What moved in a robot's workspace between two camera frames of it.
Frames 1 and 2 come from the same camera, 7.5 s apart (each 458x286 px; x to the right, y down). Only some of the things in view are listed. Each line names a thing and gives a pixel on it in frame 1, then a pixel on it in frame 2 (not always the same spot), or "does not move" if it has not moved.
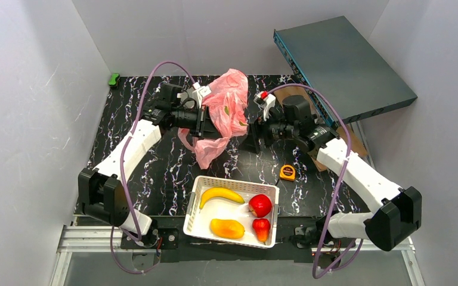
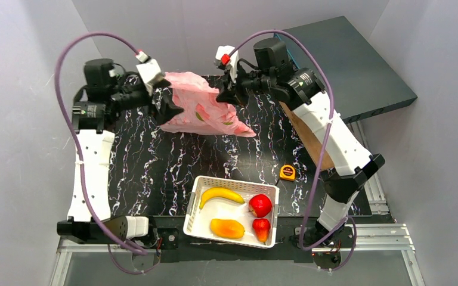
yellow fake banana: (222, 193) does not move
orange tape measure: (287, 173) does not move
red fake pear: (262, 226) does not move
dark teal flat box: (332, 56) does not move
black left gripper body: (206, 123) → (157, 97)
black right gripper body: (257, 133) → (231, 89)
